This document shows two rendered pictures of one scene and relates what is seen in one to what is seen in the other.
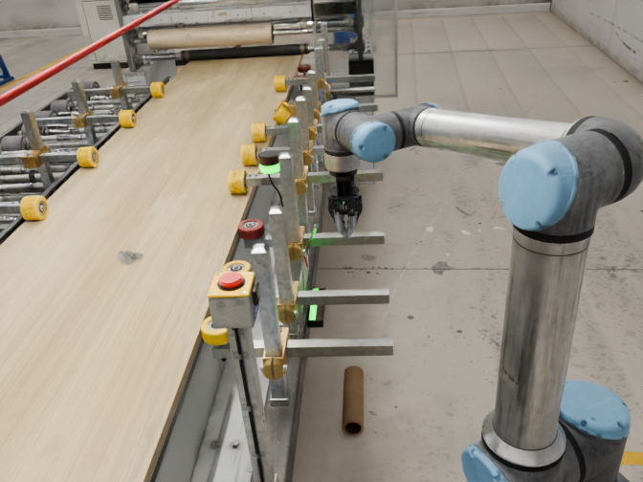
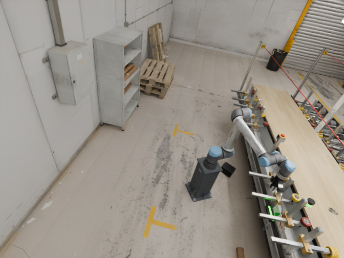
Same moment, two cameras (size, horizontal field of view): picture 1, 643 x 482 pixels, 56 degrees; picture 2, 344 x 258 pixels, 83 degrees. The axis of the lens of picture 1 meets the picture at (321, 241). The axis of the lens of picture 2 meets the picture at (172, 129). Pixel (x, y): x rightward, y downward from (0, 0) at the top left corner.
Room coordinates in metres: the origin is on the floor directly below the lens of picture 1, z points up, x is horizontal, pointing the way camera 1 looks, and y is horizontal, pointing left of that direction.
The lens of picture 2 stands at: (2.54, -1.23, 2.46)
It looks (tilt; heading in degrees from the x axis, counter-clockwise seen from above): 39 degrees down; 175
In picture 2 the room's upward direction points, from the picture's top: 12 degrees clockwise
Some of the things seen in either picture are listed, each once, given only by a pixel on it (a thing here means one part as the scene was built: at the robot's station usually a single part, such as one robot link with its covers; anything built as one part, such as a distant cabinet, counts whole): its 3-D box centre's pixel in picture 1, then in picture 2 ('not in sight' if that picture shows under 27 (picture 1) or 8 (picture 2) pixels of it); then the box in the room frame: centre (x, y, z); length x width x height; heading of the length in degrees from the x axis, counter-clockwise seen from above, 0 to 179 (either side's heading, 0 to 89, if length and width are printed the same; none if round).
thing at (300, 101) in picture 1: (305, 160); not in sight; (2.10, 0.03, 0.93); 0.03 x 0.03 x 0.48; 84
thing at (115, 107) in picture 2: not in sight; (121, 80); (-0.68, -2.02, 0.78); 0.90 x 0.45 x 1.55; 171
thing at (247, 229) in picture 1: (253, 239); (303, 223); (1.66, 0.21, 0.85); 0.08 x 0.08 x 0.11
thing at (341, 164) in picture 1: (343, 159); (282, 174); (1.41, -0.07, 1.20); 0.10 x 0.09 x 0.05; 86
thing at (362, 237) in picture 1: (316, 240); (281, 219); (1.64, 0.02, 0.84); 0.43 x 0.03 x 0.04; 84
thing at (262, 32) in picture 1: (242, 34); not in sight; (4.00, 0.40, 1.05); 1.43 x 0.12 x 0.12; 84
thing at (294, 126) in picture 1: (299, 186); (302, 241); (1.86, 0.06, 0.93); 0.03 x 0.03 x 0.48; 84
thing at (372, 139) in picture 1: (368, 136); (277, 158); (1.31, -0.13, 1.29); 0.12 x 0.12 x 0.09; 24
